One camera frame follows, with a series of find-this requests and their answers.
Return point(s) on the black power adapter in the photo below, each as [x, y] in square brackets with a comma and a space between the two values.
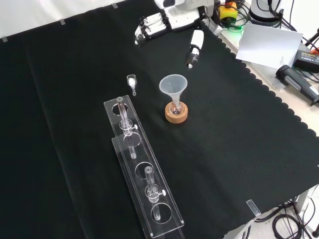
[307, 59]

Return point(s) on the glass weighing funnel with powder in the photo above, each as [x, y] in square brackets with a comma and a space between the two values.
[131, 82]

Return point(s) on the glass round-bottom flask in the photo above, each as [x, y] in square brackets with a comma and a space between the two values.
[176, 110]

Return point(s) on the clear tape strip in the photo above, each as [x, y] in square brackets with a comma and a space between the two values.
[253, 207]

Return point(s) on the black and red tripod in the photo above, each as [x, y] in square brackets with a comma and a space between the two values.
[312, 41]

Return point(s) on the black handheld tool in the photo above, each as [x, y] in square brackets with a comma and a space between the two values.
[294, 81]

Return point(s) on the pale white board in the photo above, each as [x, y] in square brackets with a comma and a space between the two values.
[269, 44]

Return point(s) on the clear acrylic funnel stand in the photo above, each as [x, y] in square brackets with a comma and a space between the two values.
[149, 174]

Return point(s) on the black cloth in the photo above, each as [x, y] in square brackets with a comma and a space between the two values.
[224, 124]

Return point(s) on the clear plastic funnel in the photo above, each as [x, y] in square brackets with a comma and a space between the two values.
[173, 85]

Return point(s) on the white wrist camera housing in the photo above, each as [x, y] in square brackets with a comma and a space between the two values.
[167, 3]

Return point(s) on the yellow stop button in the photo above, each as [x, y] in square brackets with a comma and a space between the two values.
[227, 12]

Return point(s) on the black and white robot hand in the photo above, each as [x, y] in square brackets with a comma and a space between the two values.
[182, 17]

